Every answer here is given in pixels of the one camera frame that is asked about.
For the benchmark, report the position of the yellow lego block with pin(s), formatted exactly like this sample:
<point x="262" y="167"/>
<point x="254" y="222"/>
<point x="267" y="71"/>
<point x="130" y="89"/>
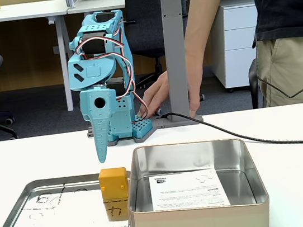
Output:
<point x="113" y="182"/>

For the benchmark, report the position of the person's hand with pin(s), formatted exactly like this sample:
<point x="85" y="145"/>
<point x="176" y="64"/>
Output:
<point x="154" y="96"/>

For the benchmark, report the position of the black office chair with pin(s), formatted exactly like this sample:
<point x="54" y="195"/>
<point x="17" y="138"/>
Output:
<point x="144" y="21"/>

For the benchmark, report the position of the grey metal column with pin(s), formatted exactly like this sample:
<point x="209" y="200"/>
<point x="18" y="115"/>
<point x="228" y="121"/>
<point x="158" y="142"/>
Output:
<point x="177" y="45"/>

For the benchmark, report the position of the silver metal tin lid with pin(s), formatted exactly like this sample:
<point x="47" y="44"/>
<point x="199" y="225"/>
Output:
<point x="57" y="225"/>

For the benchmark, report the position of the white printed paper sheet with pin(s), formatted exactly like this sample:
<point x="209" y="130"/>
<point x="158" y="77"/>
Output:
<point x="188" y="193"/>

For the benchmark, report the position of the gold metal tin box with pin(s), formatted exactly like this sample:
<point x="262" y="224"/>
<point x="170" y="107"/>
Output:
<point x="195" y="226"/>

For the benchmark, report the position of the white drawer cabinet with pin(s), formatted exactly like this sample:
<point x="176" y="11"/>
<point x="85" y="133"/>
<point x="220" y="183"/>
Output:
<point x="240" y="44"/>

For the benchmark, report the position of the black chair edge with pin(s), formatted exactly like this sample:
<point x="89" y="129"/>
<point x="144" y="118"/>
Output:
<point x="254" y="85"/>

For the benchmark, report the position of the person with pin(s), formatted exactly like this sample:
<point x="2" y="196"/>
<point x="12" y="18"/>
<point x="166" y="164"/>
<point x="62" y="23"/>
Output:
<point x="289" y="29"/>

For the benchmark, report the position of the white wall socket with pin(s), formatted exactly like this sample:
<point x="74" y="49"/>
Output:
<point x="56" y="50"/>

